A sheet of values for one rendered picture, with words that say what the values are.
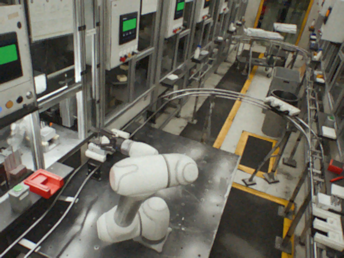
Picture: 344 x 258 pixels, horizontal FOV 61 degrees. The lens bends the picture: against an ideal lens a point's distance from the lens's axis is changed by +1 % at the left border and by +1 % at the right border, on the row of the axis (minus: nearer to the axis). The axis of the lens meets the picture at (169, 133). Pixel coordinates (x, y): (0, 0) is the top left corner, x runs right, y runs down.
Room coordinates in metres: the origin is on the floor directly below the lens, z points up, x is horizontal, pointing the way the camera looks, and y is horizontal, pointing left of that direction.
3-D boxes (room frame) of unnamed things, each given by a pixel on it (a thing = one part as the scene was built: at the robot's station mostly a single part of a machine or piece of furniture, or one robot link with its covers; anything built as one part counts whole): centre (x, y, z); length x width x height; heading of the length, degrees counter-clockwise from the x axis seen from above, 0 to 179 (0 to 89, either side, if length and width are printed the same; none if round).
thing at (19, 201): (1.01, 0.70, 0.97); 0.08 x 0.08 x 0.12; 72
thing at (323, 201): (1.39, -1.04, 0.92); 0.13 x 0.10 x 0.09; 72
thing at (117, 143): (1.38, 0.29, 1.12); 0.09 x 0.07 x 0.08; 72
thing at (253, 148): (3.22, -1.20, 0.01); 1.00 x 0.55 x 0.01; 162
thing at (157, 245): (1.15, 0.00, 0.71); 0.22 x 0.18 x 0.06; 162
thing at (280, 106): (2.90, -1.15, 0.84); 0.37 x 0.14 x 0.10; 40
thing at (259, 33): (6.64, -1.70, 0.48); 0.88 x 0.56 x 0.96; 90
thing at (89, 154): (1.72, 0.43, 0.84); 0.36 x 0.14 x 0.10; 162
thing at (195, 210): (1.55, 0.07, 0.66); 1.50 x 1.06 x 0.04; 162
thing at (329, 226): (1.28, -1.01, 0.84); 0.37 x 0.14 x 0.10; 162
